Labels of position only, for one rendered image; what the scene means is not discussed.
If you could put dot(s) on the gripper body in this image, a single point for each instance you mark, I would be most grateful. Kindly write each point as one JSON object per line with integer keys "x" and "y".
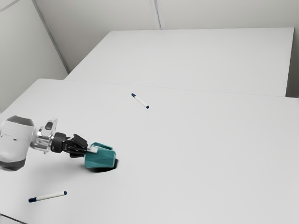
{"x": 59, "y": 142}

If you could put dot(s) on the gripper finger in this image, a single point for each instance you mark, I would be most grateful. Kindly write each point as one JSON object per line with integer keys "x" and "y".
{"x": 80, "y": 141}
{"x": 78, "y": 152}

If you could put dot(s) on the teal faceted mug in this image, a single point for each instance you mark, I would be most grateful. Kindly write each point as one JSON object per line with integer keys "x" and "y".
{"x": 101, "y": 158}

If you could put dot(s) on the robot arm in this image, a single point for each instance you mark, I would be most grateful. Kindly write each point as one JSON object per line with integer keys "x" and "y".
{"x": 15, "y": 140}

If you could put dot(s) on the white pen with blue caps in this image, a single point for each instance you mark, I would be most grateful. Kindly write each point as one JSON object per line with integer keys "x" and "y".
{"x": 140, "y": 100}
{"x": 47, "y": 196}

